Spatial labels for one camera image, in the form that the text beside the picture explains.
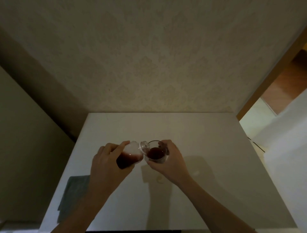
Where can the person's left thumb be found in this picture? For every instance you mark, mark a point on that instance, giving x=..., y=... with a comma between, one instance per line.
x=127, y=171

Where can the person's right forearm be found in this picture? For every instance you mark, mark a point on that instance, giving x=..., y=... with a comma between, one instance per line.
x=213, y=208

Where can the person's right hand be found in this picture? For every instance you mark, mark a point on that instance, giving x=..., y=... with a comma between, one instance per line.
x=174, y=165

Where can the wooden door frame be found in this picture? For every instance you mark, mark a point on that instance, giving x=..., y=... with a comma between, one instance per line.
x=266, y=79

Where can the clear bottle with dark liquid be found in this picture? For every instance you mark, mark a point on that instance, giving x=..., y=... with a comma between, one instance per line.
x=130, y=158

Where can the person's left hand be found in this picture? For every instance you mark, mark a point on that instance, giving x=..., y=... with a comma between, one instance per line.
x=104, y=168

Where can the grey-green cloth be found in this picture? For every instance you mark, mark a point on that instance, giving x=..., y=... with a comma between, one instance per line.
x=74, y=192

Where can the person's left forearm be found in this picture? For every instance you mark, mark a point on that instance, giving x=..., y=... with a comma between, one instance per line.
x=81, y=211

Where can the person's right thumb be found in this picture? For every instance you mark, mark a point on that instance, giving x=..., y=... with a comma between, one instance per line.
x=153, y=165

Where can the clear glass with dark liquid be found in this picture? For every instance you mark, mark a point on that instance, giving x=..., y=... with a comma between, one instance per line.
x=155, y=153

